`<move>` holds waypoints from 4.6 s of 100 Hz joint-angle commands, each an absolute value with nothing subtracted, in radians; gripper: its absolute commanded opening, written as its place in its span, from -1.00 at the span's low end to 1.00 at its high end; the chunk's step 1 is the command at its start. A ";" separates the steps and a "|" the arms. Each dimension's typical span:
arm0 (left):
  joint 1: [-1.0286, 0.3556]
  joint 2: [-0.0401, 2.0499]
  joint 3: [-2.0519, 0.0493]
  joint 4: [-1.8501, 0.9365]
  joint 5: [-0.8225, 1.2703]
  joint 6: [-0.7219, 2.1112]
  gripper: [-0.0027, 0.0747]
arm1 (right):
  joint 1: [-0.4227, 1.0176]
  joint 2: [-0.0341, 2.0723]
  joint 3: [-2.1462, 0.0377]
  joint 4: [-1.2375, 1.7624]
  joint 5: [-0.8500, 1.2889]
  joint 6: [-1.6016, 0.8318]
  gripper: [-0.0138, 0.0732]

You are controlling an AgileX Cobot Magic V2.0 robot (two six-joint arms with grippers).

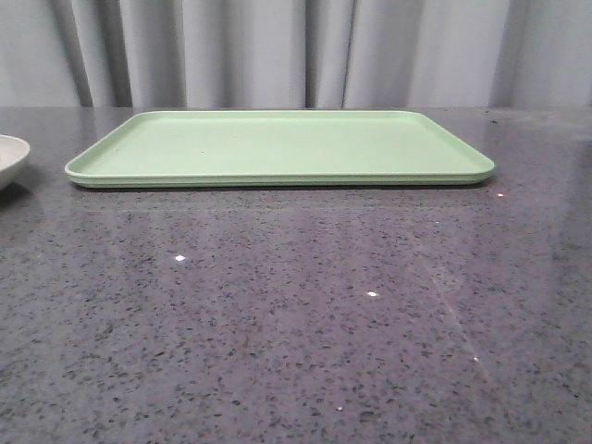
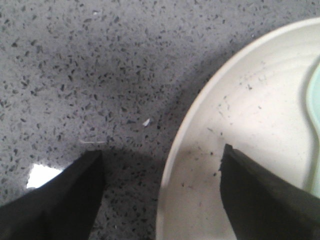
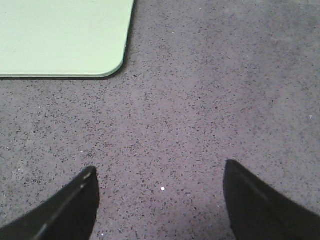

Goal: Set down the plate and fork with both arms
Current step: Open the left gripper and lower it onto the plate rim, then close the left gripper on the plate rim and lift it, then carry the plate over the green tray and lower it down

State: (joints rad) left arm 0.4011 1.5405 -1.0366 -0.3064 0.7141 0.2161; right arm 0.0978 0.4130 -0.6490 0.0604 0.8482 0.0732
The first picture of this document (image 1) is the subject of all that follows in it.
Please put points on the white speckled plate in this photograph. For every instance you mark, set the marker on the white speckled plate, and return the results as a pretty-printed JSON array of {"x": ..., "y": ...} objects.
[{"x": 14, "y": 155}]

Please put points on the light green plastic tray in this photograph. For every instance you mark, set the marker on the light green plastic tray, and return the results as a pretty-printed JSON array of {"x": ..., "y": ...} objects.
[{"x": 224, "y": 148}]

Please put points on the grey pleated curtain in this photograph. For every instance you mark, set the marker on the grey pleated curtain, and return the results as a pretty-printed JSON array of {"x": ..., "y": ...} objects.
[{"x": 293, "y": 54}]

